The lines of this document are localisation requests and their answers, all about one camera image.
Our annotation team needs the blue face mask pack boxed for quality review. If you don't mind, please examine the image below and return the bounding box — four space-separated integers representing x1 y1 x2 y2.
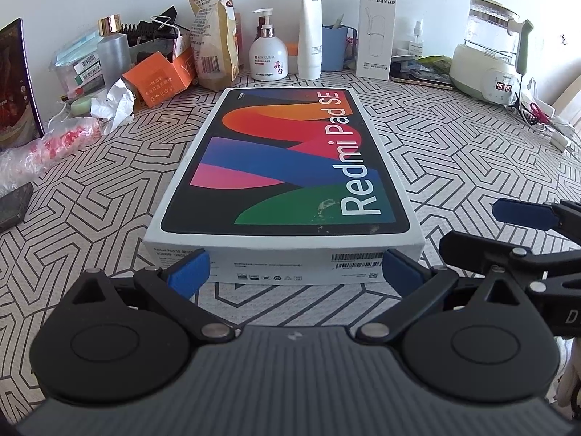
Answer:
51 31 101 70

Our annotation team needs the white pump lotion bottle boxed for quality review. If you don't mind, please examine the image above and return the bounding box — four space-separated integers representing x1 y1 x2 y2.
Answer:
249 8 288 82

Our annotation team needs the Redmi Pad SE box lid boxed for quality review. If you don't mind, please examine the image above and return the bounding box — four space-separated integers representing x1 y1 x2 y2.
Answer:
144 88 426 286

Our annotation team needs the white tall product box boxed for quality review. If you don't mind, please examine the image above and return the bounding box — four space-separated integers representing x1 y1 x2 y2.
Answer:
355 0 397 81

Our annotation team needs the beige snack bag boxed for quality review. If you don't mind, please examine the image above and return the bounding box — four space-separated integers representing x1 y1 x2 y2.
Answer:
188 0 239 92

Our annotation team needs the grey bottle gold cap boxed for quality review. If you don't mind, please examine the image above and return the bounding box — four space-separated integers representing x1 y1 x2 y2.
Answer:
97 14 131 90

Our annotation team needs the white electric kettle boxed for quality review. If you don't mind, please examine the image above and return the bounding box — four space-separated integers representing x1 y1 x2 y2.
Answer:
449 0 534 106

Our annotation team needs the plastic bag with pink items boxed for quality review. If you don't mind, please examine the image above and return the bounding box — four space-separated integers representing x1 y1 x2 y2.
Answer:
1 117 101 196

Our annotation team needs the black clutter pile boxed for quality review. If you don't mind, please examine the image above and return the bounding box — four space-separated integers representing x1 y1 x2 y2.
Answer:
121 6 179 64

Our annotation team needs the crumpled white tissue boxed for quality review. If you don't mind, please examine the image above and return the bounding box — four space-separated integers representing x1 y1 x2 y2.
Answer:
90 79 135 136

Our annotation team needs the white cosmetic tube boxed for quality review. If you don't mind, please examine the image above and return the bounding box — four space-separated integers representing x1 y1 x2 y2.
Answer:
297 0 322 81

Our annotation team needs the blue pen holder cup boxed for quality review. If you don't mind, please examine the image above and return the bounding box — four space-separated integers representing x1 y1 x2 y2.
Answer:
321 25 357 72

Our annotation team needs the black wallet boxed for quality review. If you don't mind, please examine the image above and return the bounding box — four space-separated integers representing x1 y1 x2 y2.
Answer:
0 183 33 232

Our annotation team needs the tablet with dark screen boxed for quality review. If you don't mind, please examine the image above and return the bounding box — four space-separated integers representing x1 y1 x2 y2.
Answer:
0 18 44 151

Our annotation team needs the orange cardboard box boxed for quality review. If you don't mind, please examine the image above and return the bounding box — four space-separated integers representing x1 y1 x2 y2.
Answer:
123 48 197 107

